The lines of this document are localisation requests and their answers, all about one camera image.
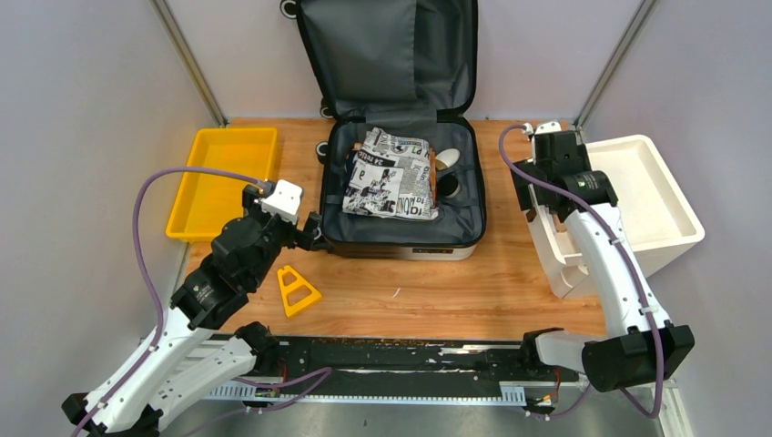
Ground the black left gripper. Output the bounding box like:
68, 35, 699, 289
246, 184, 321, 288

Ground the white oval cosmetic case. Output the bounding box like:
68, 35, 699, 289
434, 148, 461, 171

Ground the black round cosmetic jar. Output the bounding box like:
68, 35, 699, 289
436, 174, 462, 199

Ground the white drawer storage box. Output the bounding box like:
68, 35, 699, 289
526, 135, 706, 299

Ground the space astronaut hardshell suitcase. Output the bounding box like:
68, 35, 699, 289
279, 1, 487, 261

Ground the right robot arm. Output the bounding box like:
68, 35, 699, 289
504, 125, 695, 392

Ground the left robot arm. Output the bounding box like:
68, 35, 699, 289
62, 179, 320, 436

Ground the yellow triangular plastic stand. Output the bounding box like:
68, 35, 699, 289
277, 265, 322, 319

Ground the newspaper print folded cloth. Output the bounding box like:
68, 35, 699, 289
342, 127, 439, 221

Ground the yellow plastic tray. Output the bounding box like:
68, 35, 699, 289
166, 127, 281, 243

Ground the orange folded garment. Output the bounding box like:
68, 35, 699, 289
429, 148, 437, 208

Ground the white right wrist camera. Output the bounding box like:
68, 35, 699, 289
523, 120, 563, 139

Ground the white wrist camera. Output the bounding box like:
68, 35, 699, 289
260, 179, 304, 226
523, 120, 563, 139

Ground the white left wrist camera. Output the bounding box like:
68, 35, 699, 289
260, 179, 304, 226

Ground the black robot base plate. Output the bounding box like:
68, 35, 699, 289
245, 336, 580, 401

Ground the slotted cable duct rail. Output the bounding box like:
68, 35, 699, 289
205, 380, 528, 407

